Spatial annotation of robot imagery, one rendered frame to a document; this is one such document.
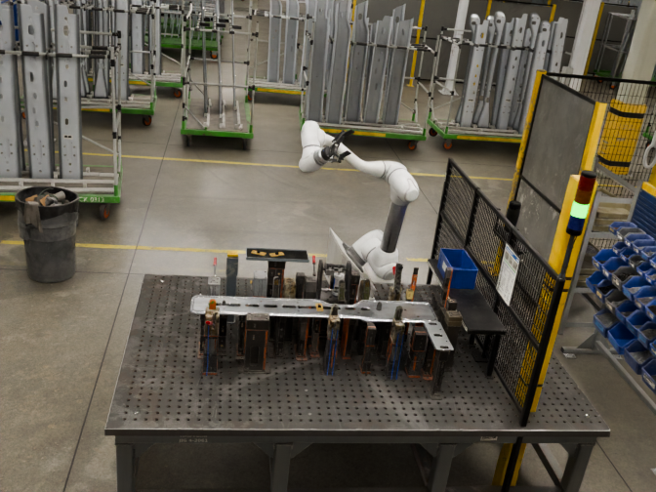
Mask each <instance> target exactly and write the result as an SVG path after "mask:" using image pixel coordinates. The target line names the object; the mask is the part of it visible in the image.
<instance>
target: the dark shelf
mask: <svg viewBox="0 0 656 492"><path fill-rule="evenodd" d="M428 264H429V266H430V269H431V270H432V272H433V274H434V276H435V277H436V279H437V281H438V283H439V285H440V286H441V287H442V285H444V284H443V280H444V278H443V276H442V275H441V273H440V271H439V269H438V267H437V264H438V260H437V259H428ZM448 299H455V300H456V301H457V308H456V310H457V311H459V312H460V314H461V315H462V316H463V320H462V321H463V322H462V324H463V326H464V328H465V330H466V331H467V333H468V334H480V335H506V332H507V331H506V329H505V328H504V326H503V325H502V323H501V322H500V320H499V319H498V317H497V316H496V314H495V312H494V311H493V309H492V308H491V306H489V304H488V303H487V301H486V300H485V298H484V297H483V295H482V294H481V292H480V291H479V289H478V288H477V286H476V285H475V284H474V289H458V288H450V290H449V295H448Z"/></svg>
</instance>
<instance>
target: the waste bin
mask: <svg viewBox="0 0 656 492"><path fill-rule="evenodd" d="M79 200H80V197H79V195H78V194H77V193H76V192H74V191H71V190H68V189H65V188H61V187H55V186H45V185H40V186H31V187H27V188H24V189H22V190H20V191H18V192H17V193H16V194H15V202H16V208H15V209H18V226H19V233H20V238H21V239H23V243H24V250H25V256H26V264H27V271H28V275H29V277H30V278H31V279H33V280H35V281H38V282H43V283H55V282H61V281H65V280H66V279H68V278H70V277H72V276H73V275H74V273H75V271H76V254H75V239H76V228H77V227H78V218H79V214H78V213H79Z"/></svg>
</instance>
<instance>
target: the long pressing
mask: <svg viewBox="0 0 656 492"><path fill-rule="evenodd" d="M211 299H215V300H216V301H217V304H222V305H221V306H216V309H217V308H220V315H246V314H247V312H254V313H269V316H286V317H319V318H329V313H330V311H331V309H324V310H323V311H317V310H316V308H298V307H315V304H322V306H323V307H328V308H330V307H331V305H333V304H328V303H326V302H324V301H322V300H318V299H289V298H260V297H231V296H201V295H197V296H193V297H192V299H191V303H190V312H192V313H194V314H205V309H206V307H208V304H209V301H210V300H211ZM223 301H225V303H226V306H223ZM377 302H381V303H382V310H376V305H377ZM227 304H235V305H240V307H229V306H228V305H227ZM246 305H259V306H258V307H246ZM337 305H338V307H339V308H340V309H338V314H339V317H340V318H352V319H360V320H364V321H372V322H392V320H393V317H394V313H395V309H396V307H397V306H402V308H403V312H402V316H401V318H402V319H403V322H406V323H424V321H436V322H438V319H437V317H436V315H435V313H434V311H433V309H432V307H431V305H430V304H429V303H427V302H405V301H376V300H362V301H359V302H358V303H356V304H354V305H339V304H337ZM265 306H277V307H265ZM283 306H294V307H295V308H287V307H283ZM346 308H355V310H351V309H346ZM362 308H369V309H370V310H361V309H362ZM405 309H406V310H405ZM418 316H419V317H418Z"/></svg>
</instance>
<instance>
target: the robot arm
mask: <svg viewBox="0 0 656 492"><path fill-rule="evenodd" d="M353 133H354V131H353V130H352V129H350V130H348V131H344V130H342V132H341V133H340V134H339V135H338V136H337V137H336V138H333V137H331V136H329V135H326V134H325V133H324V131H322V130H321V129H320V128H319V126H318V125H317V123H316V122H314V121H308V122H306V123H305V124H304V125H303V127H302V132H301V138H302V146H303V156H302V158H301V160H300V162H299V167H300V169H301V170H302V171H303V172H308V173H309V172H313V171H315V170H317V169H319V168H321V167H322V166H323V165H325V164H326V163H328V162H331V163H333V162H337V163H341V162H342V161H341V160H344V158H345V159H346V161H347V162H348V163H349V164H350V165H351V166H353V167H354V168H355V169H357V170H359V171H361V172H363V173H366V174H369V175H373V176H375V177H378V178H383V179H384V180H385V181H386V182H387V183H388V184H389V185H390V187H389V189H390V199H391V204H390V207H389V214H388V218H387V222H386V226H385V230H384V232H382V231H381V230H379V229H376V230H372V231H370V232H368V233H366V234H365V235H363V236H362V237H361V238H359V239H358V240H357V241H356V242H355V243H354V244H353V245H351V246H350V247H349V246H348V245H347V244H346V243H345V242H344V243H342V245H343V247H344V249H345V251H346V254H347V255H348V256H349V258H350V259H351V260H352V261H353V262H354V264H355V265H356V266H357V267H358V268H359V270H360V271H361V272H362V273H363V272H364V270H363V268H362V267H363V266H364V265H365V264H366V263H368V264H369V266H370V267H371V268H372V269H373V271H374V272H375V273H376V274H377V275H378V276H379V277H380V278H382V279H384V280H393V279H394V278H393V272H392V268H393V267H395V266H396V263H398V250H397V249H396V245H397V241H398V237H399V234H400V231H401V227H402V223H403V220H404V216H405V212H406V209H407V205H408V204H409V203H410V202H413V201H415V200H416V199H417V198H418V196H419V188H418V185H417V183H416V181H415V180H414V179H413V177H412V176H411V175H410V174H409V173H408V172H407V169H406V167H405V166H403V165H402V164H400V163H397V162H392V161H374V162H365V161H363V160H361V159H359V158H358V157H357V156H356V155H355V154H353V153H352V152H351V151H350V150H349V149H348V148H346V147H345V146H344V145H343V144H342V141H343V139H344V138H345V137H348V136H349V135H351V134H353ZM325 144H327V145H330V146H326V147H323V146H324V145H325ZM337 152H338V153H339V155H338V154H337ZM335 156H336V157H338V158H339V159H334V157H335Z"/></svg>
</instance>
